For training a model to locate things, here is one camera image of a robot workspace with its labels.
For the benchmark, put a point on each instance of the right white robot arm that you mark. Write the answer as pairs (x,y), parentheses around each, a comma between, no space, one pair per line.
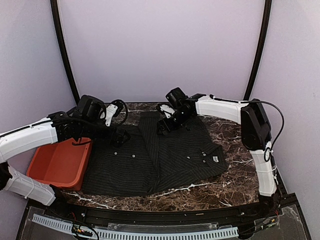
(255,132)

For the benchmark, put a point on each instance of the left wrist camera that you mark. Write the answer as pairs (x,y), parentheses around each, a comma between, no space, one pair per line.
(90,109)

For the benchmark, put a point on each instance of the orange plastic bin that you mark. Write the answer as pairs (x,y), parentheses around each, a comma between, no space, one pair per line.
(62,164)

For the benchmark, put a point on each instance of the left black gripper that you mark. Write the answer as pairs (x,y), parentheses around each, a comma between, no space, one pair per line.
(110,140)

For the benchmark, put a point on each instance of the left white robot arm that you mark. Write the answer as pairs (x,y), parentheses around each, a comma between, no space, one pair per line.
(55,128)

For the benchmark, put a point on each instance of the left black frame post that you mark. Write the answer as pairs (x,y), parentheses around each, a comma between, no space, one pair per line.
(54,5)

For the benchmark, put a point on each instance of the black frame post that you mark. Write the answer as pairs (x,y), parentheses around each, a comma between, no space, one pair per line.
(54,5)
(259,49)

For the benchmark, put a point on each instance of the white slotted cable duct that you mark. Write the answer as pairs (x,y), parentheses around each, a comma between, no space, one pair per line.
(114,231)

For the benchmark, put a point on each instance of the right black frame post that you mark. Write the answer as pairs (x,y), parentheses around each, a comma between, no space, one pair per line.
(259,49)

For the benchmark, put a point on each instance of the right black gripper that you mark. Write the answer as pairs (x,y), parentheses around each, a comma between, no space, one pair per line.
(169,126)

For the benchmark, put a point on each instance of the black front rail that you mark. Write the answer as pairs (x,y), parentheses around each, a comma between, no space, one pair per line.
(242,216)

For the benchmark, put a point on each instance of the black pinstriped shirt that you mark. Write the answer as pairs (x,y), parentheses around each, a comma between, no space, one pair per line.
(150,163)

